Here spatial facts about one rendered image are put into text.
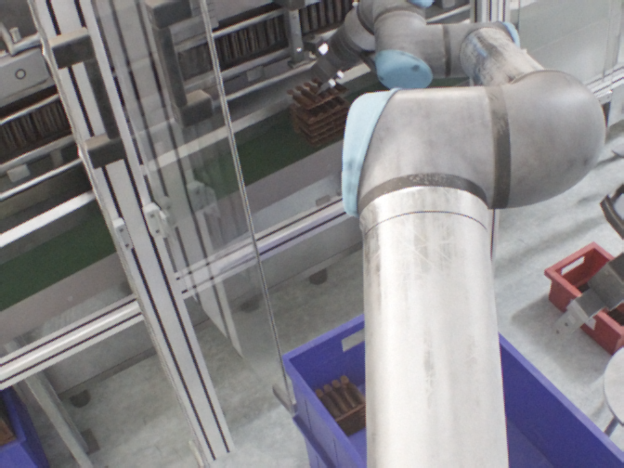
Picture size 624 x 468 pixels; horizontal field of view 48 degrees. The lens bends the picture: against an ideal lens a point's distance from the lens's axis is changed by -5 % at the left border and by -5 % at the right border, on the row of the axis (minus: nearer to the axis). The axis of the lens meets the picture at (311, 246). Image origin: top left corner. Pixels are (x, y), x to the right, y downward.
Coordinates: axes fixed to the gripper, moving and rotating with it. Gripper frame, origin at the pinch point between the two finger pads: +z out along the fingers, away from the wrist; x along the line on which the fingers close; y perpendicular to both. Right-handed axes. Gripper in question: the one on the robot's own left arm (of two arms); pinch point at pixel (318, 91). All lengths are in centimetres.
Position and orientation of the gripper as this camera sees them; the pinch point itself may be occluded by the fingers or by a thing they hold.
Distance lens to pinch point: 153.8
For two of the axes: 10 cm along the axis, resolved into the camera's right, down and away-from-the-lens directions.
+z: -4.8, 3.1, 8.2
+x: -5.4, 6.4, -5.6
